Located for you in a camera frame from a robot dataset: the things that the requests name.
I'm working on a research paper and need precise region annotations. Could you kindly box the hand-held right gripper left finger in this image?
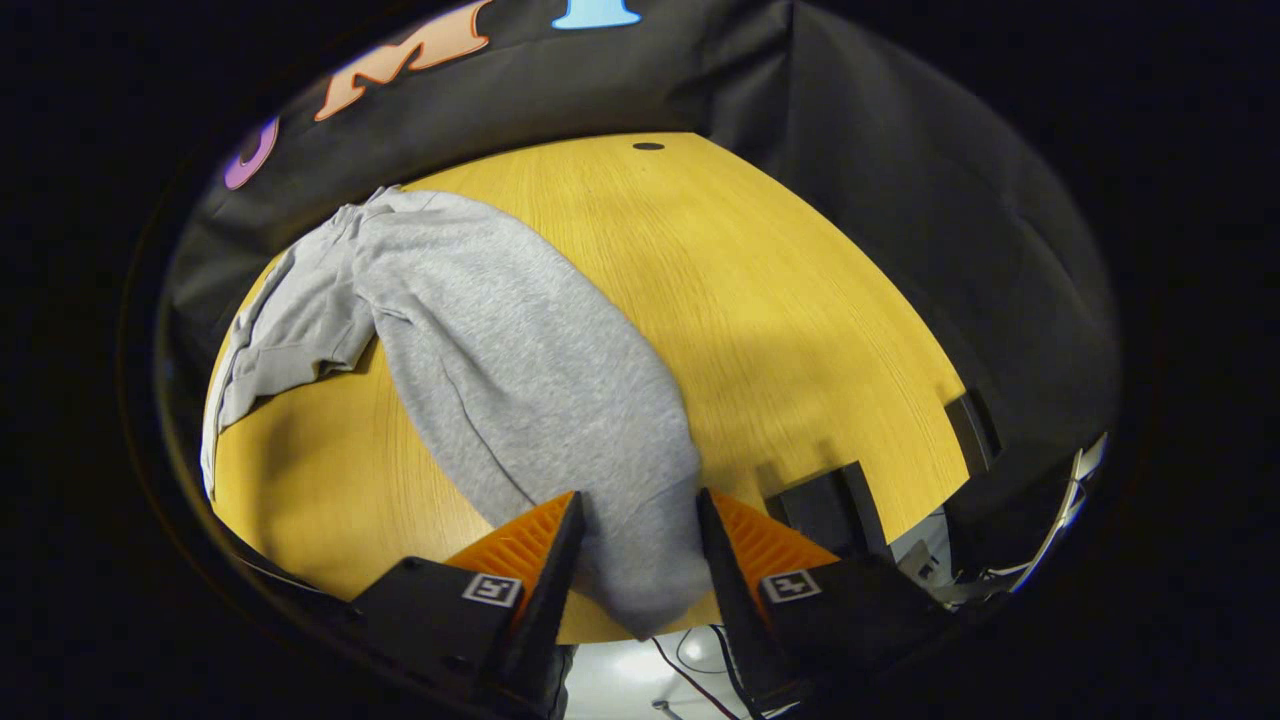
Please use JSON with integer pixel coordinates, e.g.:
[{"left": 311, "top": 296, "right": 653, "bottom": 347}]
[{"left": 350, "top": 490, "right": 588, "bottom": 720}]

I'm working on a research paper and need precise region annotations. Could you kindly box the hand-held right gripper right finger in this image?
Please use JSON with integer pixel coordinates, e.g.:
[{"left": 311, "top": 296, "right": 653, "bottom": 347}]
[{"left": 695, "top": 487, "right": 952, "bottom": 717}]

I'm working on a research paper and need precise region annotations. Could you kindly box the grey zip sweatshirt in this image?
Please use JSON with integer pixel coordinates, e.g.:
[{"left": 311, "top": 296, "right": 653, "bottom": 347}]
[{"left": 200, "top": 185, "right": 714, "bottom": 641}]

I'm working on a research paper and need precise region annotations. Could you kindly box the black backdrop cloth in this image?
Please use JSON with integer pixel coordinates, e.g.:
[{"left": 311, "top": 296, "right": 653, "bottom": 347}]
[{"left": 160, "top": 0, "right": 1122, "bottom": 601}]

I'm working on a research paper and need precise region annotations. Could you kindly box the black floor cable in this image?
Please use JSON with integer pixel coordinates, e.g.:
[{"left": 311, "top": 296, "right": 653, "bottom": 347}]
[{"left": 678, "top": 624, "right": 753, "bottom": 706}]

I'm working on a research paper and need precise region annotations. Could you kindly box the red cable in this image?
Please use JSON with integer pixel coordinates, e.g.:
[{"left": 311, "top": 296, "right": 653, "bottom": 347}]
[{"left": 650, "top": 637, "right": 743, "bottom": 720}]

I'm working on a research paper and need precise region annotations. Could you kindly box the black table edge bracket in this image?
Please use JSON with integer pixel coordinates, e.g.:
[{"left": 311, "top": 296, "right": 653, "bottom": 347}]
[{"left": 944, "top": 391, "right": 1004, "bottom": 478}]

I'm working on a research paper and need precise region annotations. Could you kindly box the white cable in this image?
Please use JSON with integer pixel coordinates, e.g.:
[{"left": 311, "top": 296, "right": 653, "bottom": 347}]
[{"left": 958, "top": 431, "right": 1110, "bottom": 607}]

